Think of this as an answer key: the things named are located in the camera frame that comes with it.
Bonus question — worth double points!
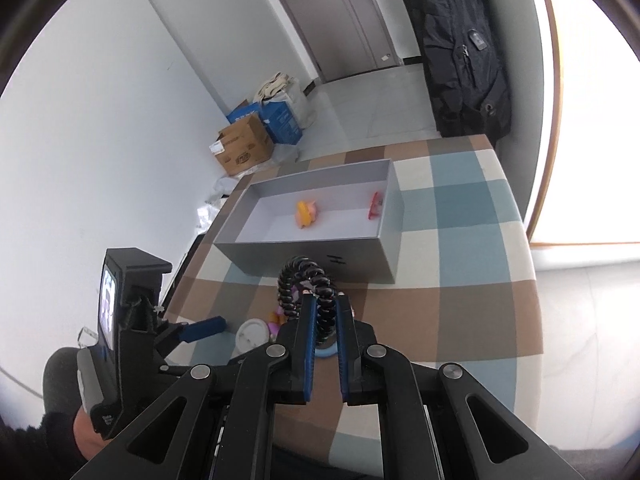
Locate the black spiral hair tie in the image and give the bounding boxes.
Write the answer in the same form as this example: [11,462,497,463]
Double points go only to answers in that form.
[276,256,340,348]

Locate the white round lid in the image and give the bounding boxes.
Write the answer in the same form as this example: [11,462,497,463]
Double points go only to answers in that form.
[236,317,274,357]

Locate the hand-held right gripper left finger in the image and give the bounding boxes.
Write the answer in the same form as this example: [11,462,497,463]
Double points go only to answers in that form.
[70,294,319,480]

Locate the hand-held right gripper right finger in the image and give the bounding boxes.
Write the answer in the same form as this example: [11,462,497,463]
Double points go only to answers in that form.
[334,294,583,480]

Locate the checkered tablecloth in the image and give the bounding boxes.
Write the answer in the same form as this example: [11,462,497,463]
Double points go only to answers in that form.
[162,134,546,480]

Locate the grey door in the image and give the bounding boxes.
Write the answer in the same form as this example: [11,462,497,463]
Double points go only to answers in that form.
[325,0,405,85]

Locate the person's left hand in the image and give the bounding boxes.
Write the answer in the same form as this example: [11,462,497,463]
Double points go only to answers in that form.
[72,405,108,461]

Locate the person's left forearm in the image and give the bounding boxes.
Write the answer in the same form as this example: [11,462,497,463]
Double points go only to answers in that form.
[0,347,96,480]

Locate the grey rectangular box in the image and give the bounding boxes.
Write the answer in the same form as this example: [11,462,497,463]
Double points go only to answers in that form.
[213,158,406,283]

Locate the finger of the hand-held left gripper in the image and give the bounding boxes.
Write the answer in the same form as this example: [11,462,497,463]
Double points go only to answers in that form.
[152,315,227,348]

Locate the brown cardboard box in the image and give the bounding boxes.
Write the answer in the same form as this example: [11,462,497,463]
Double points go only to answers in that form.
[209,112,276,177]

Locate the black backpack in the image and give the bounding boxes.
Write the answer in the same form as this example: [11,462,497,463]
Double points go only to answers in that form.
[404,0,513,143]

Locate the purple ring bracelet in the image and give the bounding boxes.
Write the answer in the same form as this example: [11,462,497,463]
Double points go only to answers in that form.
[267,282,313,341]

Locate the clear plastic wrapping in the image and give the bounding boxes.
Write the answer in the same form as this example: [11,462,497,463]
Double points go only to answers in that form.
[196,175,251,235]

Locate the white tote bag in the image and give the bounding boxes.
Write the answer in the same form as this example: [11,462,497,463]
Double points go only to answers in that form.
[254,72,313,128]

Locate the blue cardboard box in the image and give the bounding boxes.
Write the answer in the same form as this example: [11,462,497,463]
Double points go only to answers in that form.
[226,100,305,145]

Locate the wooden window frame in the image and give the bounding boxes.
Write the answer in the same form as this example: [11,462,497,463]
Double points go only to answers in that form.
[520,0,640,252]

